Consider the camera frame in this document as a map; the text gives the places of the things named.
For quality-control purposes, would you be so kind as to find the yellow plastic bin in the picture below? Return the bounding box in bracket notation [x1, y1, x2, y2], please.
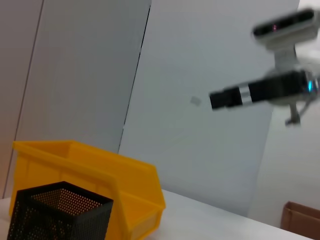
[12, 139, 166, 240]

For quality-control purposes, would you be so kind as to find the robot head camera bar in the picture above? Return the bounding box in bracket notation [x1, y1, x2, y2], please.
[251, 8, 317, 47]

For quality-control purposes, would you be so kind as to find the black mesh pen holder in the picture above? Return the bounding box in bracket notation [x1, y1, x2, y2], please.
[6, 181, 115, 240]

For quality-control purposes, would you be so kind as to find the brown cardboard box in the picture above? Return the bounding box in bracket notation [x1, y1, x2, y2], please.
[279, 201, 320, 235]

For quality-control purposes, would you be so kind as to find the black robot arm with camera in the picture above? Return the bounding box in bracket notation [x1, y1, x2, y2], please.
[264, 39, 320, 106]

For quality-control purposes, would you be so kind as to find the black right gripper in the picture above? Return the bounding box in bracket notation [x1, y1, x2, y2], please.
[209, 70, 308, 111]

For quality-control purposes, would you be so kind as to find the grey right gripper cable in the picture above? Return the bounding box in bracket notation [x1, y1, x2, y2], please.
[284, 96, 316, 127]

